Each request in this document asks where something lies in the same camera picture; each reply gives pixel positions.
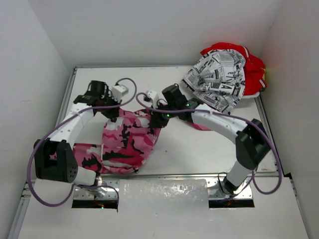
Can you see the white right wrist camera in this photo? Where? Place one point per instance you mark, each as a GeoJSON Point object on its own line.
{"type": "Point", "coordinates": [151, 96]}

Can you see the newspaper print white trousers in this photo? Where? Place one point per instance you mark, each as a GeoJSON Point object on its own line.
{"type": "Point", "coordinates": [218, 79]}

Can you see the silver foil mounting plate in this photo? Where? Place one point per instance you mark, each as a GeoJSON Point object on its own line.
{"type": "Point", "coordinates": [168, 191]}

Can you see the pink camouflage trousers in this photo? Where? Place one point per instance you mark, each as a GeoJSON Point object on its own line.
{"type": "Point", "coordinates": [125, 146]}

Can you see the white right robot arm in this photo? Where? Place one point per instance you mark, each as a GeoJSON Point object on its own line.
{"type": "Point", "coordinates": [248, 136]}

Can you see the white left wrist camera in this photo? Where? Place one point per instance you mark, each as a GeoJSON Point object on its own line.
{"type": "Point", "coordinates": [118, 91]}

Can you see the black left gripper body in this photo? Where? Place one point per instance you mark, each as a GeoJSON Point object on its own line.
{"type": "Point", "coordinates": [108, 101]}

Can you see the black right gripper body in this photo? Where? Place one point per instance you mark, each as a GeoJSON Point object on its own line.
{"type": "Point", "coordinates": [163, 118]}

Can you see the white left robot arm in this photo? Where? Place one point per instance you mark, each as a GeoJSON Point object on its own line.
{"type": "Point", "coordinates": [54, 159]}

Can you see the red trousers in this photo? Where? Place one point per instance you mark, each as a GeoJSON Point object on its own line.
{"type": "Point", "coordinates": [254, 68]}

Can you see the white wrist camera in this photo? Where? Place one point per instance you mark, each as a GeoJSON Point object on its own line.
{"type": "Point", "coordinates": [118, 91]}
{"type": "Point", "coordinates": [151, 96]}

